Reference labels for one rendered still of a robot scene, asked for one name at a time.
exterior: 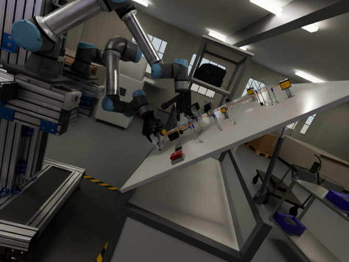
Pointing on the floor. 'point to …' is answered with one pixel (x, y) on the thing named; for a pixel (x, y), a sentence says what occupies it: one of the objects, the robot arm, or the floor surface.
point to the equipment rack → (217, 49)
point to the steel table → (159, 95)
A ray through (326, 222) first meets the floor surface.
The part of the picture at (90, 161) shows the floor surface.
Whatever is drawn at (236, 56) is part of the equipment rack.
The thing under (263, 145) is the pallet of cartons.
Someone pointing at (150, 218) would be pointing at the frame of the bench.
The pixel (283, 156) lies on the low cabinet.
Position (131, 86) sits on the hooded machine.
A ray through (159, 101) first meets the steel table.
